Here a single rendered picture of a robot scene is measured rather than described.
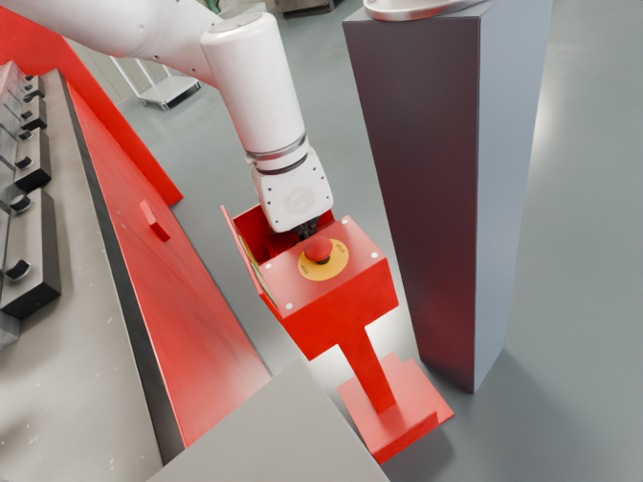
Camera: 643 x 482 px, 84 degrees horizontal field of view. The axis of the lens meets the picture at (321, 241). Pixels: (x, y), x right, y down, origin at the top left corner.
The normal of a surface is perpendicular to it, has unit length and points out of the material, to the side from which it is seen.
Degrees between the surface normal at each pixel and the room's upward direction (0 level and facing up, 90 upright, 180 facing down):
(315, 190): 90
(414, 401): 0
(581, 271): 0
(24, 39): 90
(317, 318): 90
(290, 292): 0
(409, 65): 90
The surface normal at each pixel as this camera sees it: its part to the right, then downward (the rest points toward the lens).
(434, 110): -0.66, 0.66
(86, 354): -0.29, -0.66
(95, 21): 0.22, 0.77
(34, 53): 0.54, 0.48
